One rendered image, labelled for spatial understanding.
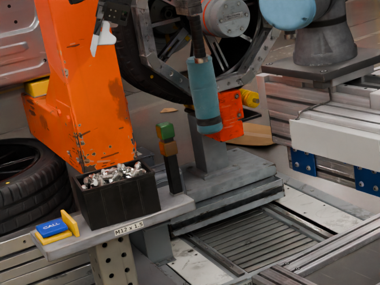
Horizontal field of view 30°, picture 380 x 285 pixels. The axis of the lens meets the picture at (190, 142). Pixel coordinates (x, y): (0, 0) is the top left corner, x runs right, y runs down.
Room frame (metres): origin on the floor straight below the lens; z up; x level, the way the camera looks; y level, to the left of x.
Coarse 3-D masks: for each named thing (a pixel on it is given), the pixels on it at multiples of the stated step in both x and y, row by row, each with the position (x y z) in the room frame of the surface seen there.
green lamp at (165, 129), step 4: (156, 124) 1.89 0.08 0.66; (160, 124) 1.88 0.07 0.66; (164, 124) 1.88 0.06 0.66; (168, 124) 1.87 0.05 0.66; (172, 124) 1.87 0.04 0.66; (156, 128) 1.89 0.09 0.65; (160, 128) 1.86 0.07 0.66; (164, 128) 1.86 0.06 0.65; (168, 128) 1.87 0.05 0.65; (172, 128) 1.87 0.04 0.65; (160, 132) 1.87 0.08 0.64; (164, 132) 1.86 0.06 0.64; (168, 132) 1.87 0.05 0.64; (172, 132) 1.87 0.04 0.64; (160, 136) 1.87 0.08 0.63; (164, 136) 1.86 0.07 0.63; (168, 136) 1.87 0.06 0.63; (172, 136) 1.87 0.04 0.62
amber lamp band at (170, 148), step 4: (160, 144) 1.88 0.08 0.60; (164, 144) 1.86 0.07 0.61; (168, 144) 1.86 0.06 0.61; (172, 144) 1.87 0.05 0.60; (176, 144) 1.88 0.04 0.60; (160, 148) 1.89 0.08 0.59; (164, 148) 1.86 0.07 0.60; (168, 148) 1.86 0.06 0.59; (172, 148) 1.87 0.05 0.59; (176, 148) 1.87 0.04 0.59; (164, 152) 1.86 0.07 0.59; (168, 152) 1.86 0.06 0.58; (172, 152) 1.87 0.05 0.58; (176, 152) 1.87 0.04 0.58; (168, 156) 1.86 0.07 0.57
